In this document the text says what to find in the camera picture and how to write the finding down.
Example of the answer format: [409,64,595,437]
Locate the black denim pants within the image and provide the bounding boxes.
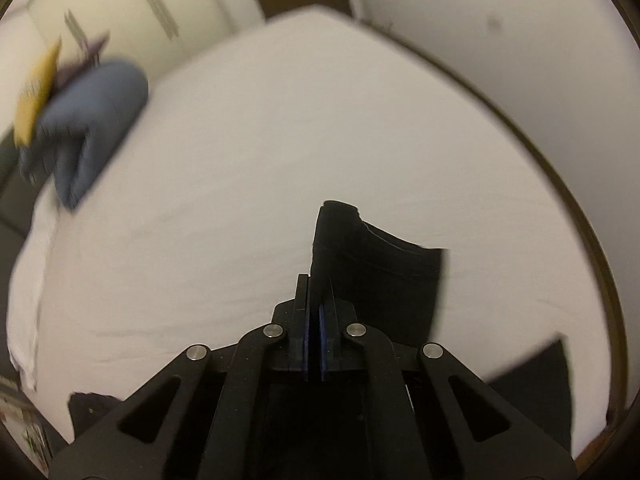
[70,200,572,479]

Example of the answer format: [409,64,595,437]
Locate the white bed mattress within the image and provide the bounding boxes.
[24,9,611,454]

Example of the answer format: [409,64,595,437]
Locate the white pillow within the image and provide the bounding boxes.
[6,181,60,391]

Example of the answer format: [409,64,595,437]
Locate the folded blue-grey duvet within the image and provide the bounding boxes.
[18,58,150,210]

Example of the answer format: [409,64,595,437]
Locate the dark grey padded headboard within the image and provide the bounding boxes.
[1,127,39,238]

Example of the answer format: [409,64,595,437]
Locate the purple cushion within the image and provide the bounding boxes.
[53,32,111,90]

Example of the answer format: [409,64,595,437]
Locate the white wardrobe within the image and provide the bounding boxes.
[1,0,266,82]

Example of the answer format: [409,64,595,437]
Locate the yellow cushion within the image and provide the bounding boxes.
[13,39,62,148]

